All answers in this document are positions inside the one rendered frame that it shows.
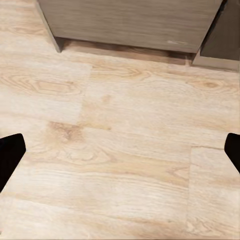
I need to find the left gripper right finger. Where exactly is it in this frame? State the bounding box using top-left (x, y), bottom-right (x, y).
top-left (224, 133), bottom-right (240, 173)

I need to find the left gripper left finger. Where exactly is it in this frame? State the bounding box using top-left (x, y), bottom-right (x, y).
top-left (0, 133), bottom-right (26, 193)

